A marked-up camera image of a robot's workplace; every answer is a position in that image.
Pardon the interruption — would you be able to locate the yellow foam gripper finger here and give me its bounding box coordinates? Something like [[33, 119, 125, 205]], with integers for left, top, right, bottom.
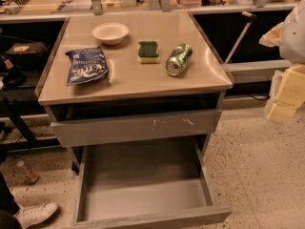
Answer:
[[266, 65, 305, 123]]

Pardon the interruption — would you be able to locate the green and yellow sponge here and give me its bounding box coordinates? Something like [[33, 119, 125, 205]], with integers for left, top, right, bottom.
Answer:
[[137, 41, 160, 64]]

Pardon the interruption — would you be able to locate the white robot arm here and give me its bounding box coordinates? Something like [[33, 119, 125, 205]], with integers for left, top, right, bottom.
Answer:
[[259, 0, 305, 123]]

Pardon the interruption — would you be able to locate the open grey middle drawer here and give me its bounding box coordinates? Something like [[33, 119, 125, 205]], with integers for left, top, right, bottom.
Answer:
[[71, 136, 232, 229]]

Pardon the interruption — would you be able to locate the closed grey top drawer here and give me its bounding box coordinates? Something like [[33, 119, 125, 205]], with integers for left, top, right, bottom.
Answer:
[[51, 109, 221, 147]]

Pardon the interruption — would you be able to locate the grey drawer cabinet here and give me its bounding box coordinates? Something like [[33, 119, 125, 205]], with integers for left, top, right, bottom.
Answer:
[[34, 10, 236, 174]]

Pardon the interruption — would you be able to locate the white rod with black tip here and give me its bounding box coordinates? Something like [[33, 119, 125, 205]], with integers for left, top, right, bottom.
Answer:
[[225, 11, 256, 64]]

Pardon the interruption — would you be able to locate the green soda can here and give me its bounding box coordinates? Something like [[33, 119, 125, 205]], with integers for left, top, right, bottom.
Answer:
[[166, 44, 193, 76]]

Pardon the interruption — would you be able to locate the white paper bowl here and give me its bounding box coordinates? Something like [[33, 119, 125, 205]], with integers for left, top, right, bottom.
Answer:
[[91, 23, 129, 46]]

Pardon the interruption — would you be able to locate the blue chip bag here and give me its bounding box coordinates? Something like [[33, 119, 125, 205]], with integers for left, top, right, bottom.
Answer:
[[66, 47, 110, 85]]

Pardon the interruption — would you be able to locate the plastic bottle on floor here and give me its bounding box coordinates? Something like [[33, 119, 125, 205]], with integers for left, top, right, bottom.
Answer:
[[17, 160, 39, 184]]

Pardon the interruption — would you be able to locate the white sneaker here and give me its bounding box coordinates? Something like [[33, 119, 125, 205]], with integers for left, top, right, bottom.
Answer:
[[14, 202, 59, 229]]

